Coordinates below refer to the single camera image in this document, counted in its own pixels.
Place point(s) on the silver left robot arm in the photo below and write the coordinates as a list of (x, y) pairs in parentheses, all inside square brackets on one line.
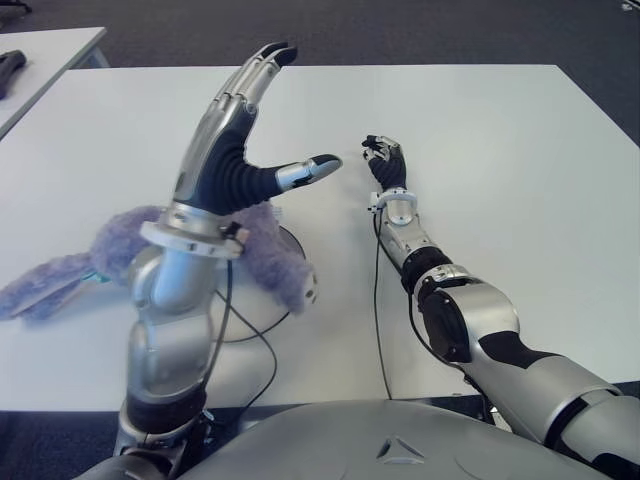
[(170, 320)]

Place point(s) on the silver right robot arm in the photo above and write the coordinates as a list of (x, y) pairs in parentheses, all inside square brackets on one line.
[(490, 310)]

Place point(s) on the black chair base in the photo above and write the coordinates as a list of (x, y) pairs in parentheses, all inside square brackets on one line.
[(14, 5)]

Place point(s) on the metal table caster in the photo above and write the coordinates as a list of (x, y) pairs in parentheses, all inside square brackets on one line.
[(207, 417)]

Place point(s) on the purple plush bunny doll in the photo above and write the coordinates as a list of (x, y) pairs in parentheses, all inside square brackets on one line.
[(275, 260)]

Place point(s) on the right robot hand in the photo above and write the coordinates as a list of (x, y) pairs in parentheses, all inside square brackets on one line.
[(392, 167)]

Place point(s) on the white plate with dark rim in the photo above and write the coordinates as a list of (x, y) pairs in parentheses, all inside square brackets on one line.
[(255, 315)]

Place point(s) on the white side table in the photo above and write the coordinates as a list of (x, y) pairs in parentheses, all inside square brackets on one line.
[(45, 60)]

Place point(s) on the grey robot torso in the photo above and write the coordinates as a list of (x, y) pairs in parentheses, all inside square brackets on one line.
[(350, 440)]

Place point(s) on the small black object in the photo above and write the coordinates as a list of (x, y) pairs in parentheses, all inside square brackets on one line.
[(9, 67)]

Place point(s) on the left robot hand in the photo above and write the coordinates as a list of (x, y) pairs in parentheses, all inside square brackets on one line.
[(225, 170)]

